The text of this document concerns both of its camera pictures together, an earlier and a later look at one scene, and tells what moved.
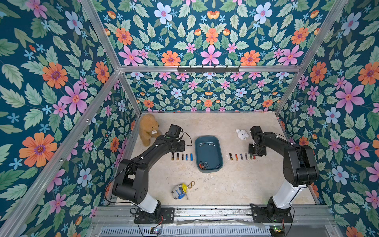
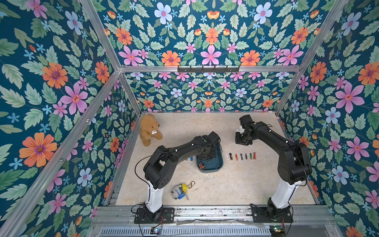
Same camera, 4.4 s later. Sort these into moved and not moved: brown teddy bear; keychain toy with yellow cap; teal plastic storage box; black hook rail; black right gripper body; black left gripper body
Moved: black left gripper body; black right gripper body
Not moved: keychain toy with yellow cap; teal plastic storage box; brown teddy bear; black hook rail
